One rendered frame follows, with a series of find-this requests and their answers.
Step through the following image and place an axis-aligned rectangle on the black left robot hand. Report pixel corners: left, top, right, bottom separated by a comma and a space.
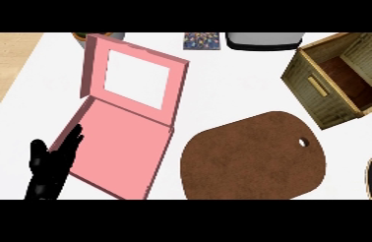
24, 123, 86, 201

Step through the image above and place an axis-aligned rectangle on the brown wooden cutting board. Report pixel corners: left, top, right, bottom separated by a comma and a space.
179, 110, 328, 201

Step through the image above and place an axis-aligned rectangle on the olive wicker basket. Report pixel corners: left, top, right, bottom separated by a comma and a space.
281, 32, 372, 131

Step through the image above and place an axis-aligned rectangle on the open pink box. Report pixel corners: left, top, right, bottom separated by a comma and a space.
49, 33, 191, 201

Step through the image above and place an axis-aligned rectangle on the grey pot with orange rim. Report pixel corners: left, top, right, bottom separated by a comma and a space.
71, 32, 127, 50

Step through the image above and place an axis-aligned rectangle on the patterned dark blue box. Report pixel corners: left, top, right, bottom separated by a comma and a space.
182, 32, 223, 51

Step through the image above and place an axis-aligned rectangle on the grey and black appliance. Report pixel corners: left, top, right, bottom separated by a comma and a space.
225, 32, 306, 52

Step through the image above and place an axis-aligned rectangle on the dark round object with pale rim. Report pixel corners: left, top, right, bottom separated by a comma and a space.
364, 157, 372, 200

